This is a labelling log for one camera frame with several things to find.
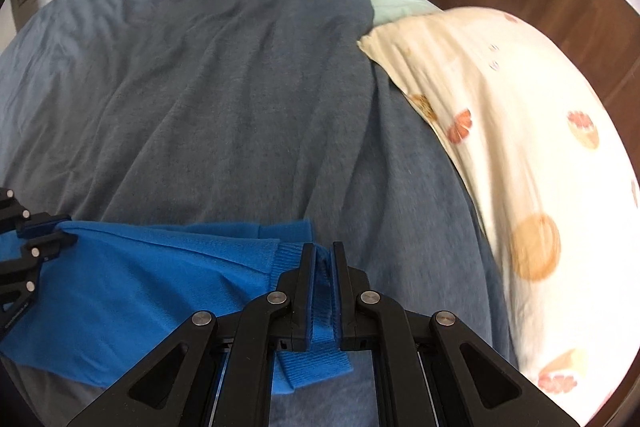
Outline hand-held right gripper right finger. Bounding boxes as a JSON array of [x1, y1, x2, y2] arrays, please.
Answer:
[[331, 241, 581, 427]]

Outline grey-blue blanket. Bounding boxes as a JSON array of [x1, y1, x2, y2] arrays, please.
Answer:
[[0, 0, 518, 427]]

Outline blue pants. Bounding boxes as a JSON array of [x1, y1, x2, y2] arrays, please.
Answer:
[[0, 218, 356, 395]]

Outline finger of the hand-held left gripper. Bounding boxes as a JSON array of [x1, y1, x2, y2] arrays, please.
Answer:
[[0, 188, 68, 239], [0, 232, 77, 343]]

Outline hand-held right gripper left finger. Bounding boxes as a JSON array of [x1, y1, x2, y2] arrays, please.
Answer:
[[65, 243, 317, 427]]

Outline fruit print pillow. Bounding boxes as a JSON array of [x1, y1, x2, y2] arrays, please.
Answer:
[[356, 6, 640, 395]]

